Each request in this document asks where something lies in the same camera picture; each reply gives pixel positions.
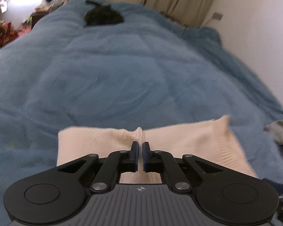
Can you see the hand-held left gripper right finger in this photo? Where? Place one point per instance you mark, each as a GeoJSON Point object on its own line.
{"type": "Point", "coordinates": [144, 156]}

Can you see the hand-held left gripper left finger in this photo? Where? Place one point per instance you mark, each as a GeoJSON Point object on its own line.
{"type": "Point", "coordinates": [136, 156]}

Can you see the cream knit vest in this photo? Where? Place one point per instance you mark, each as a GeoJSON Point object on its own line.
{"type": "Point", "coordinates": [179, 141]}

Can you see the blue fleece blanket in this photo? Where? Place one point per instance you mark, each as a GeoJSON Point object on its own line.
{"type": "Point", "coordinates": [108, 75]}

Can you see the grey garment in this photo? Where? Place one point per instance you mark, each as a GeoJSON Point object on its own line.
{"type": "Point", "coordinates": [279, 129]}

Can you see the black cat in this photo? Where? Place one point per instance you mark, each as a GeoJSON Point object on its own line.
{"type": "Point", "coordinates": [103, 16]}

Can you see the beige curtain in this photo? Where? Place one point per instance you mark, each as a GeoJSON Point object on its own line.
{"type": "Point", "coordinates": [184, 0]}

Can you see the dark wooden nightstand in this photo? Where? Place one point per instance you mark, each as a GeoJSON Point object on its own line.
{"type": "Point", "coordinates": [39, 20]}

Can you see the red patterned tablecloth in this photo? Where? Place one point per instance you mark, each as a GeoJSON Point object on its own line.
{"type": "Point", "coordinates": [2, 36]}

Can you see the grey wall socket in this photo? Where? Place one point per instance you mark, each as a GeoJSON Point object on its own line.
{"type": "Point", "coordinates": [218, 16]}

